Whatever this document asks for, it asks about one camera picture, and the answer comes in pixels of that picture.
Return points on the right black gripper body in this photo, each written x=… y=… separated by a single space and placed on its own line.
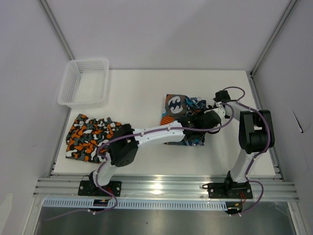
x=222 y=96

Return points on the blue orange patterned shorts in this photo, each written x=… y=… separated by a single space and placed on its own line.
x=178 y=106

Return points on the orange black camo shorts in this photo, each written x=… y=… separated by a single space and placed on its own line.
x=86 y=135

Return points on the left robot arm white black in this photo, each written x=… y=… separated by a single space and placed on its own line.
x=123 y=148

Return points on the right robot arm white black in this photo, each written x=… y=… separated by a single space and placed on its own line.
x=256 y=136

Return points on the white plastic basket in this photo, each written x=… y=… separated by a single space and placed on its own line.
x=85 y=83

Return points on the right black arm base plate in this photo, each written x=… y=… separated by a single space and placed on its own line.
x=228 y=190

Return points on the aluminium mounting rail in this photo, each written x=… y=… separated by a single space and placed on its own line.
x=165 y=187

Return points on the right aluminium frame post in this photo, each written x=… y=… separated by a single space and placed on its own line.
x=282 y=22

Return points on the aluminium frame post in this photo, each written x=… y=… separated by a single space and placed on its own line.
x=282 y=22
x=56 y=28

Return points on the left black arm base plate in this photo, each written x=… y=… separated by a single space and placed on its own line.
x=87 y=188

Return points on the white slotted cable duct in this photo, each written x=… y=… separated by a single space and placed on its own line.
x=202 y=205

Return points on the left aluminium frame post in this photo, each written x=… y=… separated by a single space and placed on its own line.
x=56 y=28

